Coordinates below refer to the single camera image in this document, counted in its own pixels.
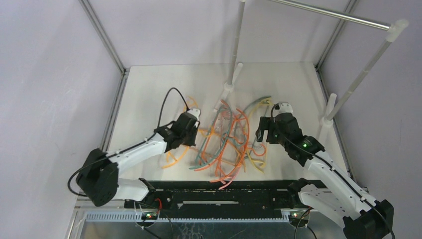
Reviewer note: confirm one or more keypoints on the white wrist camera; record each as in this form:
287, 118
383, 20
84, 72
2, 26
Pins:
195, 112
283, 107

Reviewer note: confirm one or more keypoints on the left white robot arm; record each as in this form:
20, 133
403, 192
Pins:
100, 178

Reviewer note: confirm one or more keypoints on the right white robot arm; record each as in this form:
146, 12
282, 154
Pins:
355, 211

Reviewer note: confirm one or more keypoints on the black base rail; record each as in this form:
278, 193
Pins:
271, 194

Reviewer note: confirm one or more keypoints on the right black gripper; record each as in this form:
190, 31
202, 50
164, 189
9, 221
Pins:
263, 129

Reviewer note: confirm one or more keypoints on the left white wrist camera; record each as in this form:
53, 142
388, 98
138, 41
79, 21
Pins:
195, 112

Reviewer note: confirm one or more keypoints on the orange plastic hanger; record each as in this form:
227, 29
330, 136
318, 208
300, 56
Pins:
226, 112

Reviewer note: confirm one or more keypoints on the yellow-orange plastic hanger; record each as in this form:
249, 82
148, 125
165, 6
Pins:
176, 155

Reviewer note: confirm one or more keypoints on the teal plastic hanger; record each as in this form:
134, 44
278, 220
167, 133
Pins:
213, 146

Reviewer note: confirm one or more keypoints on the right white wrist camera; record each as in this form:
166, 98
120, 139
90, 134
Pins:
283, 107

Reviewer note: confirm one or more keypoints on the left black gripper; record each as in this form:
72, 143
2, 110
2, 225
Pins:
191, 142

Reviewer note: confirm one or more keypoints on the pink hanger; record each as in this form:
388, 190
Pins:
239, 132

